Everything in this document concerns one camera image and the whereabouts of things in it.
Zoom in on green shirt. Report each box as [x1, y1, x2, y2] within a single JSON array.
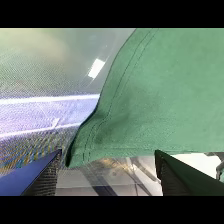
[[64, 28, 224, 169]]

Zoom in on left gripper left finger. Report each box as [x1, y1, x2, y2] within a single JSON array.
[[0, 149, 63, 197]]

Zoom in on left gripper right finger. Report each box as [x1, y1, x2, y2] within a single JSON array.
[[154, 149, 224, 197]]

